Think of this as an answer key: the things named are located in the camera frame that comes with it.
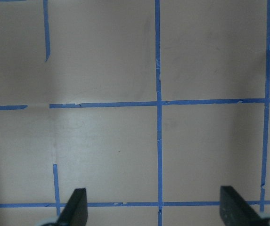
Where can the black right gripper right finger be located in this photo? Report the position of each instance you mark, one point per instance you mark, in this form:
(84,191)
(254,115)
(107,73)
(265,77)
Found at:
(234,210)

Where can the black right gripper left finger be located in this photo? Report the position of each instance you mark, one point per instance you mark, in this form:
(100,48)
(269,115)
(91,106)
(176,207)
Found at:
(75,213)

